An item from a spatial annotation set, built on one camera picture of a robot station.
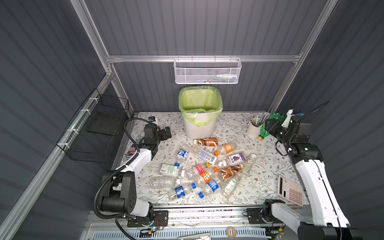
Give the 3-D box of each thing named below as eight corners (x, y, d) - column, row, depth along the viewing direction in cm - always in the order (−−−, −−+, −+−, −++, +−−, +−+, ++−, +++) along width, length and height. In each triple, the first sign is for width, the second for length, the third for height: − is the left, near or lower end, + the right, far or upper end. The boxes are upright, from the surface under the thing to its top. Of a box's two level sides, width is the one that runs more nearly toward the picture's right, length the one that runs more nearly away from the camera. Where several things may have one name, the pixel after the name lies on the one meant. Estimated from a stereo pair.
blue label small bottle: (173, 165, 93) (173, 162, 91) (180, 151, 100) (180, 148, 97) (181, 168, 92) (180, 165, 89) (188, 154, 98) (187, 151, 96)
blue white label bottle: (190, 154, 98) (190, 150, 94) (194, 148, 100) (194, 144, 97) (212, 166, 92) (213, 162, 88) (216, 160, 95) (217, 156, 91)
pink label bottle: (183, 183, 86) (182, 180, 82) (180, 173, 90) (179, 169, 86) (203, 176, 88) (204, 173, 85) (200, 166, 92) (200, 163, 89)
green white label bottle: (160, 174, 90) (159, 171, 87) (163, 166, 94) (162, 163, 90) (177, 177, 89) (176, 174, 86) (179, 169, 92) (179, 166, 89)
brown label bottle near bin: (193, 147, 102) (193, 143, 98) (194, 141, 105) (194, 136, 101) (217, 148, 102) (217, 144, 97) (216, 142, 105) (217, 137, 100)
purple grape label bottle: (220, 168, 92) (221, 165, 89) (217, 159, 96) (218, 156, 93) (247, 163, 94) (248, 160, 91) (243, 154, 98) (244, 151, 95)
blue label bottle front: (171, 199, 81) (170, 196, 77) (172, 188, 85) (171, 185, 80) (186, 199, 81) (185, 196, 77) (186, 188, 85) (186, 185, 80)
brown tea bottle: (222, 180, 86) (223, 177, 82) (218, 173, 88) (219, 170, 85) (242, 171, 89) (244, 168, 86) (238, 164, 92) (240, 161, 89)
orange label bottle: (198, 179, 86) (198, 177, 83) (210, 165, 92) (210, 162, 89) (206, 186, 84) (207, 183, 81) (218, 170, 90) (218, 168, 87)
